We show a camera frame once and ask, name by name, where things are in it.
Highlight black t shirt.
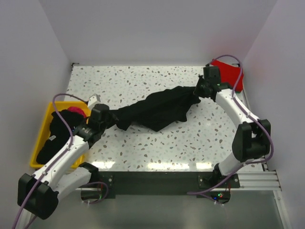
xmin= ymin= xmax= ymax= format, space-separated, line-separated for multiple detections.
xmin=112 ymin=86 xmax=201 ymax=132

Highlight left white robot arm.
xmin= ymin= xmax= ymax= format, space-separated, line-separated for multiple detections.
xmin=17 ymin=104 xmax=117 ymax=219

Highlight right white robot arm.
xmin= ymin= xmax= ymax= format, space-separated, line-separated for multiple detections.
xmin=194 ymin=65 xmax=274 ymax=187

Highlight folded red t shirt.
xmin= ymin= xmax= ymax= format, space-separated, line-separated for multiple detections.
xmin=211 ymin=60 xmax=240 ymax=87

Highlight yellow plastic bin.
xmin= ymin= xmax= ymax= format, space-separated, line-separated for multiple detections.
xmin=30 ymin=101 xmax=91 ymax=169

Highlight black clothes in bin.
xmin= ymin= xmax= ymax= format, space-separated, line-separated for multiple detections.
xmin=36 ymin=109 xmax=85 ymax=165

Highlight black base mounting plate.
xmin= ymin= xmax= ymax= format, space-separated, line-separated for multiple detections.
xmin=71 ymin=171 xmax=241 ymax=205

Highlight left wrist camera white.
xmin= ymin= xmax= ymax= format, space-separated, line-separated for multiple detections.
xmin=87 ymin=94 xmax=101 ymax=110

